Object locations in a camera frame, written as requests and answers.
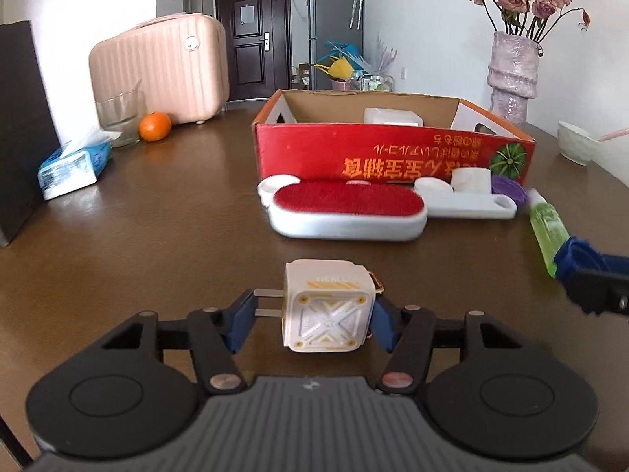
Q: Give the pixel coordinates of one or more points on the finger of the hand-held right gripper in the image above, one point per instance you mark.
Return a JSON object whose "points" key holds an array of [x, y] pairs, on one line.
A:
{"points": [[618, 263], [577, 258]]}

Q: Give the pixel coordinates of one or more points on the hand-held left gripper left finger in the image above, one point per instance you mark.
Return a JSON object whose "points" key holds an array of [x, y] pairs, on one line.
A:
{"points": [[239, 322]]}

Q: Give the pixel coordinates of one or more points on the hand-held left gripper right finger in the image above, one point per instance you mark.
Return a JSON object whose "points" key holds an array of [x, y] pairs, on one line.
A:
{"points": [[386, 327]]}

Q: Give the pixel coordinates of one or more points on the green spray bottle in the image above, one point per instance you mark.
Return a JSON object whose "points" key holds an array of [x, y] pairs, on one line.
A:
{"points": [[548, 226]]}

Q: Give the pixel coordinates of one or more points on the white cube charger plug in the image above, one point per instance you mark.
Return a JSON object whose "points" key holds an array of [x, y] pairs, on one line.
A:
{"points": [[327, 314]]}

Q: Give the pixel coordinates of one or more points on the red cardboard box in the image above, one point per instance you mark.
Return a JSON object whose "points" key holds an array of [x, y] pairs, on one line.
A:
{"points": [[344, 150]]}

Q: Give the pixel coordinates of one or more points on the purple round lid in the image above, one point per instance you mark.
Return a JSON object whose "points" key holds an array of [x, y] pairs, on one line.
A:
{"points": [[511, 191]]}

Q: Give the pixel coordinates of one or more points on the white ceramic bowl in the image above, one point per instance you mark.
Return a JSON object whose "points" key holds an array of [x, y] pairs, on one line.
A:
{"points": [[577, 142]]}

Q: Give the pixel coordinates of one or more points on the white flat plastic holder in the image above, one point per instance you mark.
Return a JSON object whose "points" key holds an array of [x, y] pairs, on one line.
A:
{"points": [[471, 206]]}

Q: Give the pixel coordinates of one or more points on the pink spoon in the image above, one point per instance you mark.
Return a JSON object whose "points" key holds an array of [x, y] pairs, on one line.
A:
{"points": [[614, 133]]}

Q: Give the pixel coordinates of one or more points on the red bristle lint brush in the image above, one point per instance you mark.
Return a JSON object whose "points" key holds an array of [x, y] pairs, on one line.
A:
{"points": [[344, 204]]}

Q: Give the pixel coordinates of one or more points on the white round cap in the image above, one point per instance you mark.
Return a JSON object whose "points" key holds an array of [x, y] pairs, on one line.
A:
{"points": [[268, 188]]}

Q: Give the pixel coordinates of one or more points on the white screw lid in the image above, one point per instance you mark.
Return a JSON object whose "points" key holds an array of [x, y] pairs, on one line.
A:
{"points": [[433, 187]]}

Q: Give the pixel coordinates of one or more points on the pink textured vase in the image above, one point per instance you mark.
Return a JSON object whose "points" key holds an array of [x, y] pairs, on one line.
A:
{"points": [[513, 78]]}

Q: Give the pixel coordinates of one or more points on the white plastic box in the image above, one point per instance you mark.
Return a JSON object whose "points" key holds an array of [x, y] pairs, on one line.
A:
{"points": [[393, 117]]}

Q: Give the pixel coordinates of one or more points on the orange fruit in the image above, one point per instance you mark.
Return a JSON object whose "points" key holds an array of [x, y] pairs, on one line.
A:
{"points": [[155, 127]]}

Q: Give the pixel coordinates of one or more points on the blue tissue pack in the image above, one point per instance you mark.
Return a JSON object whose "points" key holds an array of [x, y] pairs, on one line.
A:
{"points": [[73, 167]]}

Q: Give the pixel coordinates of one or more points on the clear drinking glass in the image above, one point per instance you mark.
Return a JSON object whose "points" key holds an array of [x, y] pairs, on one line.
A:
{"points": [[120, 118]]}

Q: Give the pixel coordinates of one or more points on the small rack with bottles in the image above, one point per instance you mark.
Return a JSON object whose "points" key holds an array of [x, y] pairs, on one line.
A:
{"points": [[373, 82]]}

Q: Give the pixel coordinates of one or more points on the dark brown entrance door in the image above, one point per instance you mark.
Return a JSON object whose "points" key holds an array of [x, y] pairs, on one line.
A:
{"points": [[253, 59]]}

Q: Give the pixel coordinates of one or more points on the pink ribbed suitcase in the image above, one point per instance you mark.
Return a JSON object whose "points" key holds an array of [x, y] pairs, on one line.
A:
{"points": [[162, 69]]}

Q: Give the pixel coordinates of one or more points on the blue and yellow toys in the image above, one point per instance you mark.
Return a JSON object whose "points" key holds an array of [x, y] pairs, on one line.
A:
{"points": [[339, 66]]}

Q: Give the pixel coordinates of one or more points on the pale purple dried plant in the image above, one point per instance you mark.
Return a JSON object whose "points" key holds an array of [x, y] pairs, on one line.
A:
{"points": [[383, 56]]}

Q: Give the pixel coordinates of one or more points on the black paper bag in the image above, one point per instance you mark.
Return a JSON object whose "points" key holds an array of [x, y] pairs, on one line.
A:
{"points": [[22, 132]]}

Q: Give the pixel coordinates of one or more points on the paper notice on door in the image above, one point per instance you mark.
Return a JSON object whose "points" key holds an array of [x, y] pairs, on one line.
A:
{"points": [[247, 13]]}

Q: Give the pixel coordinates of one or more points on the grey refrigerator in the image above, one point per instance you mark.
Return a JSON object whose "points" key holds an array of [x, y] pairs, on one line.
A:
{"points": [[334, 14]]}

